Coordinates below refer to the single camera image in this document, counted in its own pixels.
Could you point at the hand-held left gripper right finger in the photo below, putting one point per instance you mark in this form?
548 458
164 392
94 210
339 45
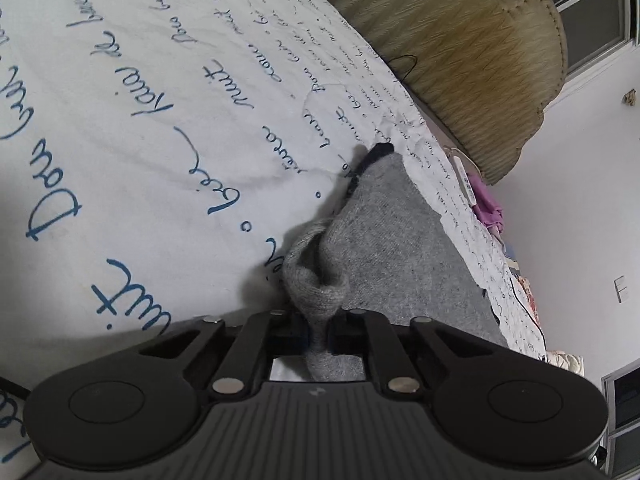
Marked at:
339 332

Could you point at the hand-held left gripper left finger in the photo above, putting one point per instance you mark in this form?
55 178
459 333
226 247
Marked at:
294 334

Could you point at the grey sweater with navy sleeves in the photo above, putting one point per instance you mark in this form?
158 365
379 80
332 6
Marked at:
400 240

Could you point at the purple cloth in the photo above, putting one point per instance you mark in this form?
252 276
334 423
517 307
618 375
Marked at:
487 205

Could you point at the white power strip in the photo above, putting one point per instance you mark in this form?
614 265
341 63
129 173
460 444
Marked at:
465 180

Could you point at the white crumpled garment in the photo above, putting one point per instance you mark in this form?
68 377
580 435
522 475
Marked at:
565 362

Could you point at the white quilt with blue script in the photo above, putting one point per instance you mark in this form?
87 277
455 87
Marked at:
150 110

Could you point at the olive padded headboard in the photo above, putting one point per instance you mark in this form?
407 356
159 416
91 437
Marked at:
450 35

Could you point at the white light switch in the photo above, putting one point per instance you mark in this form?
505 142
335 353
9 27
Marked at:
621 290

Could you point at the window frame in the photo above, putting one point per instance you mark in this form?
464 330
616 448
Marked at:
622 420
595 10

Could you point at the small wall hook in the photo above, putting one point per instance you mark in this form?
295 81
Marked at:
630 97

